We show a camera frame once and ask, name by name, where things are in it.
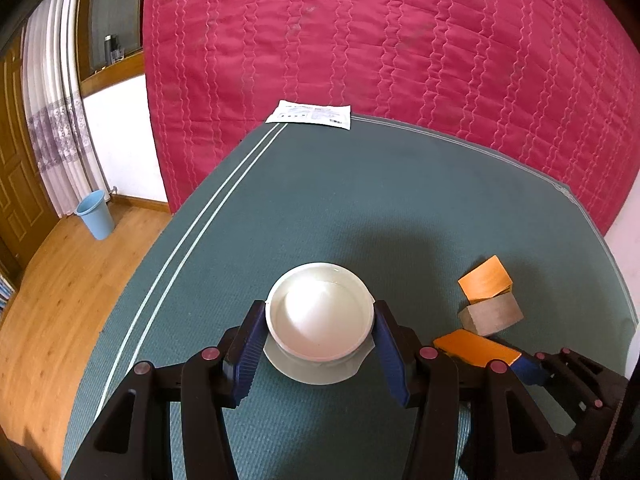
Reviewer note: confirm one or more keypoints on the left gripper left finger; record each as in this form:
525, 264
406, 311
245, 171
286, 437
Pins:
130, 439

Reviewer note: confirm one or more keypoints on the blue waste bin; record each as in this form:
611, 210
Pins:
94, 212

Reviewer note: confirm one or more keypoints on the wooden window sill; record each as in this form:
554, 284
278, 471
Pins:
108, 43

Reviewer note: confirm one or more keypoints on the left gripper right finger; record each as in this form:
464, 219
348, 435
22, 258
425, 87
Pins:
509, 437

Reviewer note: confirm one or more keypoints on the brown wooden door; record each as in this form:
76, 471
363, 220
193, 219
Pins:
27, 215

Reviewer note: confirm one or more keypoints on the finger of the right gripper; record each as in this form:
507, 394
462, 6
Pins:
529, 370

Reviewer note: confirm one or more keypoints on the orange striped wedge front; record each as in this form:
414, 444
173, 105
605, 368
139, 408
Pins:
475, 350

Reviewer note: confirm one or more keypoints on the white paper sheet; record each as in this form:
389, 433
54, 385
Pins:
312, 114

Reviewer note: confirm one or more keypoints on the brown wooden block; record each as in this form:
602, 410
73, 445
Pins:
491, 316

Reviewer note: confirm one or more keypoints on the white patterned curtain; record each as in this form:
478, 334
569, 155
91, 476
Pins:
55, 114

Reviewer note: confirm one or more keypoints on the red quilted blanket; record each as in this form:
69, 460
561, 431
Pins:
553, 84

